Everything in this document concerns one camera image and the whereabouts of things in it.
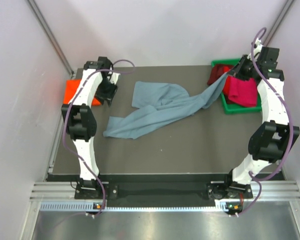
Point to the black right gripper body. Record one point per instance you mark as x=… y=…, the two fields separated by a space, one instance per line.
x=247 y=69

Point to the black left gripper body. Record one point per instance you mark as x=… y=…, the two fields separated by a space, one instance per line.
x=105 y=90

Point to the blue grey t shirt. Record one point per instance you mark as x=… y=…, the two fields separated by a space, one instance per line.
x=159 y=104

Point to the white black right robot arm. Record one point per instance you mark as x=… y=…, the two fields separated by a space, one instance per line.
x=273 y=140

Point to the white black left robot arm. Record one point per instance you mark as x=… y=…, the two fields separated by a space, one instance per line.
x=98 y=82

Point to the dark red t shirt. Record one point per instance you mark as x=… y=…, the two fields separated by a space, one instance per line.
x=217 y=71

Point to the pink t shirt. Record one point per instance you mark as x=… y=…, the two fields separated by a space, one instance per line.
x=243 y=93

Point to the orange folded t shirt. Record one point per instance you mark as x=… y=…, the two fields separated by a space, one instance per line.
x=72 y=91

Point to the green plastic bin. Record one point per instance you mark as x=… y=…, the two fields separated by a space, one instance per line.
x=229 y=106

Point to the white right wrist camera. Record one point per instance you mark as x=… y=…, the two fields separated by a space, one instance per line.
x=257 y=48

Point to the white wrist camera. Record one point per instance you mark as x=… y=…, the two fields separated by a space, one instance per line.
x=257 y=48
x=114 y=78

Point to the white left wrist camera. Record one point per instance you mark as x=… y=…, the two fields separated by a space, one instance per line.
x=114 y=78

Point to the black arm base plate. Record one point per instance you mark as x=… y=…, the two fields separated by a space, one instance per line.
x=202 y=190

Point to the grey slotted cable duct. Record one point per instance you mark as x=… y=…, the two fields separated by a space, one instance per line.
x=94 y=207

